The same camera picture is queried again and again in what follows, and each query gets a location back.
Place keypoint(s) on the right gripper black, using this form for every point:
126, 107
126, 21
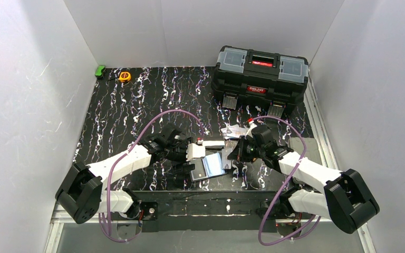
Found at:
242, 151

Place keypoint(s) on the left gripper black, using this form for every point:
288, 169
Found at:
180, 153

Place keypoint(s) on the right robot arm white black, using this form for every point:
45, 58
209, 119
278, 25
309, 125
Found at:
342, 197

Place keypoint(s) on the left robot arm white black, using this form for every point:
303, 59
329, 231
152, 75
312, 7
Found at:
86, 188

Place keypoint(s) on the white card on table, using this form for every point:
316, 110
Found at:
233, 132

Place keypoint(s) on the yellow tape measure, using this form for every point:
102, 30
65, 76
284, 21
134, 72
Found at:
124, 76

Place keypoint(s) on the green small object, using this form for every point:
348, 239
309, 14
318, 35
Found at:
99, 73

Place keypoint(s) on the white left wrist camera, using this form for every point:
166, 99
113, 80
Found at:
195, 151

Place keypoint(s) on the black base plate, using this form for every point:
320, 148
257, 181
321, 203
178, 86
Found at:
202, 210

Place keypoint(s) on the black toolbox with red handle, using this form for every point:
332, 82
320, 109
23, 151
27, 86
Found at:
271, 81

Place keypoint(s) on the aluminium frame rail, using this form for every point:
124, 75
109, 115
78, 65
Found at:
318, 127

